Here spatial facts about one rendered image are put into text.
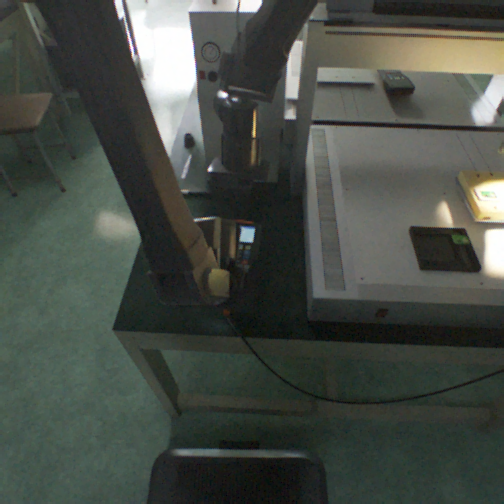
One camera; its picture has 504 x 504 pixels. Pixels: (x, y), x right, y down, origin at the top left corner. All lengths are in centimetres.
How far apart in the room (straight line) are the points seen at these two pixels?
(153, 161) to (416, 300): 59
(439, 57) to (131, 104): 72
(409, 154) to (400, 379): 94
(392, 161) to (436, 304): 46
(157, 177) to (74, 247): 178
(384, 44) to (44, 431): 167
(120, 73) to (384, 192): 76
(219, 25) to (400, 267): 66
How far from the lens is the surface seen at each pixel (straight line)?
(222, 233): 53
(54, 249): 220
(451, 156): 122
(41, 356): 185
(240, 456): 124
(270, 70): 56
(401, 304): 80
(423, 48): 93
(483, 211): 100
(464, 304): 85
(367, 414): 144
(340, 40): 89
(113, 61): 39
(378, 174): 106
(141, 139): 39
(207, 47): 94
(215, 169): 63
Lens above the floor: 148
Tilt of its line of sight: 51 degrees down
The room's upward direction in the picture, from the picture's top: straight up
